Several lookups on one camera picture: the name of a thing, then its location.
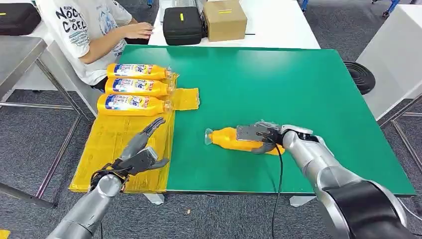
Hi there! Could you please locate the white table foot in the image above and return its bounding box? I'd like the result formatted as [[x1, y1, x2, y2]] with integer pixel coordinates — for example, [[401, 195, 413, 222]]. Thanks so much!
[[143, 193, 166, 206], [289, 196, 317, 208]]

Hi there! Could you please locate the brown cardboard box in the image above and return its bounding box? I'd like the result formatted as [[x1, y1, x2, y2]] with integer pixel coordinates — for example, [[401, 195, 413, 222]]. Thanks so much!
[[203, 0, 248, 42]]

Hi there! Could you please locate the black cable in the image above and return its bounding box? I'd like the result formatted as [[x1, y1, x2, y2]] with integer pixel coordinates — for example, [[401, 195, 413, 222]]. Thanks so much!
[[255, 131, 285, 239]]

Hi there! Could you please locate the black zip case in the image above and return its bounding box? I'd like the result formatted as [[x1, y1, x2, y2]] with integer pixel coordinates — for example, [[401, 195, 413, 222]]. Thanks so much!
[[0, 2, 42, 36], [162, 6, 204, 46]]

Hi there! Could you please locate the steel table frame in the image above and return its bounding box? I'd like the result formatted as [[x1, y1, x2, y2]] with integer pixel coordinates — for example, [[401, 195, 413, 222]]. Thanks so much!
[[377, 94, 422, 172]]

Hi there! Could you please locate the yellow plastic sheet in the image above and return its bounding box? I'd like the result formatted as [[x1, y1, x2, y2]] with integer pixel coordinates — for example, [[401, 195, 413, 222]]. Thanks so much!
[[68, 73, 201, 194]]

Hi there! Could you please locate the steel table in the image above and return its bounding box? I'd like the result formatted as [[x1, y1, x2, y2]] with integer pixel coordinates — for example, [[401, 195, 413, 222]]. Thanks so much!
[[0, 35, 90, 209]]

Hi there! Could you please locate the orange detergent bottle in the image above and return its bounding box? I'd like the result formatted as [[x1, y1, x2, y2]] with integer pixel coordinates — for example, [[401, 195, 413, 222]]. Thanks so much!
[[106, 63, 174, 82], [204, 126, 286, 156], [96, 93, 174, 117], [104, 77, 175, 98]]

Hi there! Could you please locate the black round ribbed base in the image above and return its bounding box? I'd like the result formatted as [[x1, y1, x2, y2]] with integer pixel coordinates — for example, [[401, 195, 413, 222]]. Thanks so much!
[[342, 61, 377, 96]]

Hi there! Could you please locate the person's hand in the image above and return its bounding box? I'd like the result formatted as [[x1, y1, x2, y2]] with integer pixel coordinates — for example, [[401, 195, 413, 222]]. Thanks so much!
[[122, 22, 154, 40]]

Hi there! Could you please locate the green table mat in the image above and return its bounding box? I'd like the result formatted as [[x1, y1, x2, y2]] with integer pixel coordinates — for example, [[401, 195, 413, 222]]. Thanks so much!
[[117, 45, 417, 197]]

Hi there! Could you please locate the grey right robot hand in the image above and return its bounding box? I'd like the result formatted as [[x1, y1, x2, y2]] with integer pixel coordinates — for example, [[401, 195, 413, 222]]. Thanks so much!
[[236, 120, 285, 155]]

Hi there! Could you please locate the person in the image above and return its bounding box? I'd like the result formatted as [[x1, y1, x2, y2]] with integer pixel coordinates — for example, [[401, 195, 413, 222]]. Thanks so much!
[[34, 0, 133, 93]]

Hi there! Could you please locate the white table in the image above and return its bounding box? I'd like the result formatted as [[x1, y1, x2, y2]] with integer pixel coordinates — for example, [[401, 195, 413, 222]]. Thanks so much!
[[148, 0, 321, 50]]

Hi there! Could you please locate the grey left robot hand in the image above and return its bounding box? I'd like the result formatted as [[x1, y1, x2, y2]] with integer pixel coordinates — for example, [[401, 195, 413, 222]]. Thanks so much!
[[112, 117, 169, 177]]

